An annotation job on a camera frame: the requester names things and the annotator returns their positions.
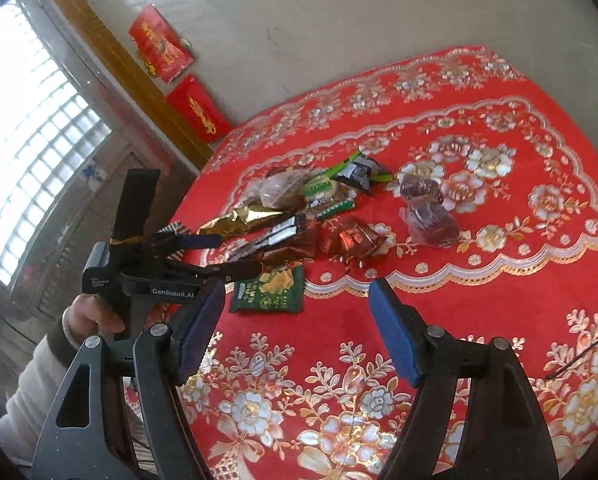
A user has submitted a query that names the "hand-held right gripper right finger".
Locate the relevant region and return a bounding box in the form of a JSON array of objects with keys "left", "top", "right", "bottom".
[{"left": 368, "top": 277, "right": 560, "bottom": 480}]

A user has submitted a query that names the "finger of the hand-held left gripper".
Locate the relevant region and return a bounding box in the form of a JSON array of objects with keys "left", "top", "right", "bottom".
[
  {"left": 199, "top": 262, "right": 264, "bottom": 284},
  {"left": 145, "top": 233, "right": 221, "bottom": 261}
]

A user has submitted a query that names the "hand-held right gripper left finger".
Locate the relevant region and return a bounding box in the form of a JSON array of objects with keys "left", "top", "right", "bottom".
[{"left": 31, "top": 278, "right": 227, "bottom": 480}]

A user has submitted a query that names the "dark brown snack packet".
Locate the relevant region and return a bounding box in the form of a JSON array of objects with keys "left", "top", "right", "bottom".
[{"left": 229, "top": 212, "right": 325, "bottom": 266}]

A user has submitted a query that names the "clear packet of dates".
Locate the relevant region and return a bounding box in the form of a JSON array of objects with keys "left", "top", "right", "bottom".
[
  {"left": 396, "top": 172, "right": 445, "bottom": 203},
  {"left": 401, "top": 195, "right": 460, "bottom": 250}
]

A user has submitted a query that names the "green white pastry packet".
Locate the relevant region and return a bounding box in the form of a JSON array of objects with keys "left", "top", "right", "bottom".
[{"left": 299, "top": 170, "right": 357, "bottom": 221}]

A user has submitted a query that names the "person's left forearm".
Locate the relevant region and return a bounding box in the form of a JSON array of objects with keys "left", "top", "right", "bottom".
[{"left": 0, "top": 320, "right": 100, "bottom": 466}]

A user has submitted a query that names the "person's left hand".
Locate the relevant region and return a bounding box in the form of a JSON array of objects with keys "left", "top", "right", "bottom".
[{"left": 62, "top": 292, "right": 126, "bottom": 347}]

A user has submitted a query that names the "gold foil snack packet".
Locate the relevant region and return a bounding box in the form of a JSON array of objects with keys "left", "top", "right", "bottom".
[{"left": 199, "top": 204, "right": 285, "bottom": 236}]

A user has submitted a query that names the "red floral tablecloth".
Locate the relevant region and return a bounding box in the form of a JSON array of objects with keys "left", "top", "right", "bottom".
[{"left": 124, "top": 45, "right": 598, "bottom": 480}]

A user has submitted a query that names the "clear packet brown pastry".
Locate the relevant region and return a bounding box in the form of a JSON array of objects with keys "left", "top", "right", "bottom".
[{"left": 241, "top": 167, "right": 312, "bottom": 211}]

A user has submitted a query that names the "red-brown foil snack packet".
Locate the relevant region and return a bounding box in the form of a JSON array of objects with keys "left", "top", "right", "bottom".
[{"left": 321, "top": 216, "right": 387, "bottom": 263}]

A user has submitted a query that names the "black green snack packet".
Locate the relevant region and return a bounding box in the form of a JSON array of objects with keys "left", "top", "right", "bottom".
[{"left": 329, "top": 151, "right": 395, "bottom": 196}]

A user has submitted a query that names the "thin black stick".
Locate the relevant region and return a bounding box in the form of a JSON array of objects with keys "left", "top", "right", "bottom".
[{"left": 544, "top": 332, "right": 598, "bottom": 381}]

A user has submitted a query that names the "window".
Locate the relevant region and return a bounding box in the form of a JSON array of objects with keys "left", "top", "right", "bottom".
[{"left": 0, "top": 0, "right": 114, "bottom": 286}]

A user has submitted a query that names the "wooden window trim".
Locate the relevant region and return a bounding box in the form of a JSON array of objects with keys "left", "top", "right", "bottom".
[{"left": 44, "top": 0, "right": 215, "bottom": 173}]

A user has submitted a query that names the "small red wall decoration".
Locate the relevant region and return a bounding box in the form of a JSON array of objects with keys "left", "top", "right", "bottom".
[{"left": 166, "top": 74, "right": 232, "bottom": 143}]

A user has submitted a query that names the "large red wall decoration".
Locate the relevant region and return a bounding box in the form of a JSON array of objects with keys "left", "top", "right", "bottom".
[{"left": 129, "top": 5, "right": 196, "bottom": 85}]

